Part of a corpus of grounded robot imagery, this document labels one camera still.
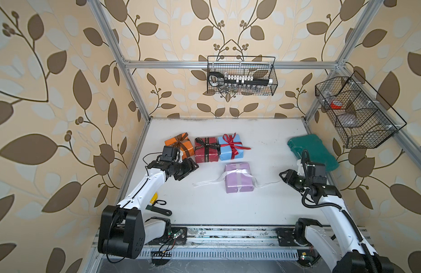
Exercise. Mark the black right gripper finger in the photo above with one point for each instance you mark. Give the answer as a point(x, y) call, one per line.
point(296, 183)
point(288, 176)

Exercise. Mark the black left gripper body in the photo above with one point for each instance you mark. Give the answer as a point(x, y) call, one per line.
point(178, 167)

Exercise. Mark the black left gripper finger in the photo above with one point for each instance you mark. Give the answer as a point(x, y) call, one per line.
point(182, 174)
point(190, 164)

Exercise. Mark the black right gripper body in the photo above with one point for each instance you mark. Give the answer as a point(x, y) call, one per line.
point(305, 181)

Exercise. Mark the purple gift box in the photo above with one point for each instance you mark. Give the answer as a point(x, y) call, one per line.
point(230, 182)

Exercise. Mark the white satin ribbon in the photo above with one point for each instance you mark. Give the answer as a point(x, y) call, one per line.
point(242, 178)

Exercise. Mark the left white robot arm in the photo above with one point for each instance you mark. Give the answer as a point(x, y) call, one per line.
point(123, 231)

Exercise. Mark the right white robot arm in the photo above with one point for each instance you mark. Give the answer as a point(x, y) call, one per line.
point(349, 252)

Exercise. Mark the dark red gift box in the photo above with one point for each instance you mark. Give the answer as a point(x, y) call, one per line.
point(207, 152)

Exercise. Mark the orange gift box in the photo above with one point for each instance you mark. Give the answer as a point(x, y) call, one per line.
point(183, 145)

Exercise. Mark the black lettered ribbon bow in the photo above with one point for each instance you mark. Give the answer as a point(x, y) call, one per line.
point(207, 144)

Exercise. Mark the brown satin ribbon bow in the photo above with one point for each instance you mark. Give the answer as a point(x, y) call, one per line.
point(180, 140)

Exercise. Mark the red satin ribbon bow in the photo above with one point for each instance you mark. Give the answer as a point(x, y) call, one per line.
point(232, 145)

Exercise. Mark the yellow tape measure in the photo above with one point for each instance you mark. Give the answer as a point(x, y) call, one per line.
point(154, 199)

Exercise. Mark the green plastic tool case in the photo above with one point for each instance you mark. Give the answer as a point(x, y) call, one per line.
point(316, 149)

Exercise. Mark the red item in basket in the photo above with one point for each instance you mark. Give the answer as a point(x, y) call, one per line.
point(336, 105)

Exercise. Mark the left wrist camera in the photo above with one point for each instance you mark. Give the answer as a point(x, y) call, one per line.
point(171, 154)

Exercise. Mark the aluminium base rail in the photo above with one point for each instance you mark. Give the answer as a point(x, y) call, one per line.
point(224, 242)

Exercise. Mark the black wire side basket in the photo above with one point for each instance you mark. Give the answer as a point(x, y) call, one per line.
point(367, 118)

